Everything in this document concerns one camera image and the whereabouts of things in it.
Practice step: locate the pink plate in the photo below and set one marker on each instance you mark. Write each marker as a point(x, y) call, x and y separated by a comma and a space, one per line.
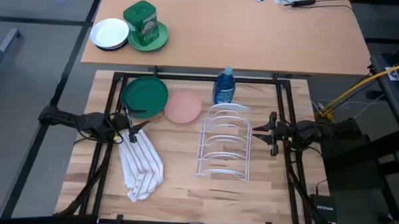
point(183, 106)

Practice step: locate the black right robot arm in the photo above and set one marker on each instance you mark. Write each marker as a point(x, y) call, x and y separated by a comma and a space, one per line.
point(308, 130)

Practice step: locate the light green plate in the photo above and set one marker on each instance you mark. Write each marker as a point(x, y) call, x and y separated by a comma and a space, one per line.
point(162, 37)

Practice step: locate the black Netgear switch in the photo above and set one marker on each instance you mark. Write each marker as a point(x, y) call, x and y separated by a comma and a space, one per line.
point(324, 209)

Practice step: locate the dark blue plate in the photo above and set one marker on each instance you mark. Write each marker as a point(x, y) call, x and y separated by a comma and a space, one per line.
point(110, 49)

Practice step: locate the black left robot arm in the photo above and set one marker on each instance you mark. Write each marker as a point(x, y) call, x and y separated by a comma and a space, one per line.
point(86, 121)

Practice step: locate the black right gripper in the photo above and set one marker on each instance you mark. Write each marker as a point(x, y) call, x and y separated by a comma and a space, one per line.
point(280, 133)

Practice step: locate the beige desk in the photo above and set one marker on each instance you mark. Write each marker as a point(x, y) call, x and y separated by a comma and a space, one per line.
point(239, 33)

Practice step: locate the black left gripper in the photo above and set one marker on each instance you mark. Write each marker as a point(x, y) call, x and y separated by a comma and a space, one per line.
point(122, 122)

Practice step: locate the black aluminium table frame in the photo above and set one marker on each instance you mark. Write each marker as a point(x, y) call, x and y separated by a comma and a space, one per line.
point(200, 78)

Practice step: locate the white striped towel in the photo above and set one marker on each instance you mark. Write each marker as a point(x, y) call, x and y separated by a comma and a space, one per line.
point(141, 166)

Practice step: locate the green detergent canister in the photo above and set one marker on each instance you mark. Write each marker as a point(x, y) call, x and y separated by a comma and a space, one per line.
point(142, 23)

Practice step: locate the black power adapter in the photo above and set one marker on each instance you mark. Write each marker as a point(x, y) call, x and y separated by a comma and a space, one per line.
point(304, 2)

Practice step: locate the blue dish soap bottle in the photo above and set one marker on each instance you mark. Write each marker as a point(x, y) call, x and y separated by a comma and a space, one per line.
point(224, 89)

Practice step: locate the dark green plate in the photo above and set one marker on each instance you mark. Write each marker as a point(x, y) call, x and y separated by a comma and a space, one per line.
point(150, 93)

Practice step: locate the black side table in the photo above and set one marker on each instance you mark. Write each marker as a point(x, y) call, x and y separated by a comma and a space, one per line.
point(344, 157)

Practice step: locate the grey bench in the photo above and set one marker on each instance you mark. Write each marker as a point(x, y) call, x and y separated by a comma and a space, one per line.
point(9, 39)

